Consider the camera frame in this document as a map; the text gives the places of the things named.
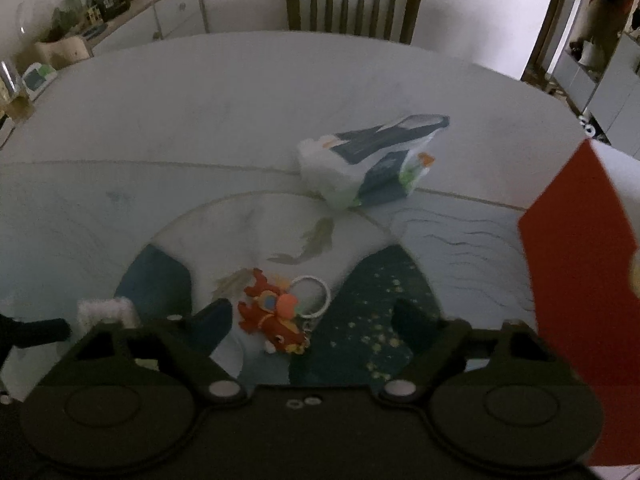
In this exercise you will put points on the white tissue pack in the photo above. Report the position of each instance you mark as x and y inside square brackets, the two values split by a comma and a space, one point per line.
[360, 165]

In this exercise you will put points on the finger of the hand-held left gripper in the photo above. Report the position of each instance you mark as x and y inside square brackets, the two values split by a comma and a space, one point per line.
[35, 334]

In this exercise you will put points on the clear glass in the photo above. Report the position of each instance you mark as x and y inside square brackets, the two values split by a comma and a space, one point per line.
[15, 95]

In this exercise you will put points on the white wooden sideboard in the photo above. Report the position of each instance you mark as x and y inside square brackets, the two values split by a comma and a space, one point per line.
[165, 15]

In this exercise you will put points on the white pot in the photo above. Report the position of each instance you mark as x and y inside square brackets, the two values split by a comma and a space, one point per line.
[592, 54]

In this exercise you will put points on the grey cabinet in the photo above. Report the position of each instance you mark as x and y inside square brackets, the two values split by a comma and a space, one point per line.
[595, 95]

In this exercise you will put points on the beige holder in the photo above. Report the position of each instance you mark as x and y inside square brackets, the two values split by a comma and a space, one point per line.
[62, 52]

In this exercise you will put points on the red cardboard box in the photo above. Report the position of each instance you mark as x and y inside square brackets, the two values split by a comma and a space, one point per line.
[585, 270]

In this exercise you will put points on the small green white device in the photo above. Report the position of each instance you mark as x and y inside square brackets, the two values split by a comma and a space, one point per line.
[39, 77]

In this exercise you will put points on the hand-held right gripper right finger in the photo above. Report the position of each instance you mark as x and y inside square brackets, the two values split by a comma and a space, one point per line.
[411, 320]

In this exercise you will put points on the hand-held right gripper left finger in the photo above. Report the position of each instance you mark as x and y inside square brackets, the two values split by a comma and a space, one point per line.
[215, 319]

